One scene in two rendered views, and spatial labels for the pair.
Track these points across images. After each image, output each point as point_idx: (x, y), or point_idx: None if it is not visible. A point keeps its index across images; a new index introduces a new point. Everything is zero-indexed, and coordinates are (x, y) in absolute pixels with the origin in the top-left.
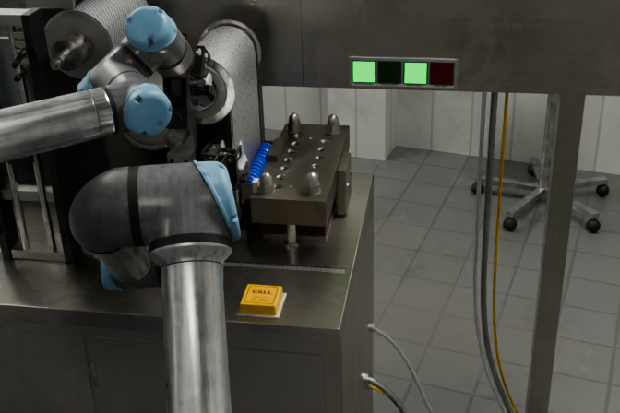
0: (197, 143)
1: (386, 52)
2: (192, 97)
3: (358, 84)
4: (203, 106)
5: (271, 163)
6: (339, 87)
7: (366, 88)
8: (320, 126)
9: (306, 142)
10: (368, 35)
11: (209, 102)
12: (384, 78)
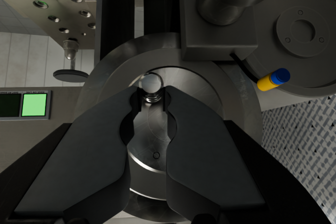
0: None
1: (11, 125)
2: (169, 130)
3: (41, 91)
4: (136, 88)
5: None
6: (61, 87)
7: (34, 87)
8: (88, 47)
9: (82, 28)
10: (27, 142)
11: (86, 115)
12: (13, 98)
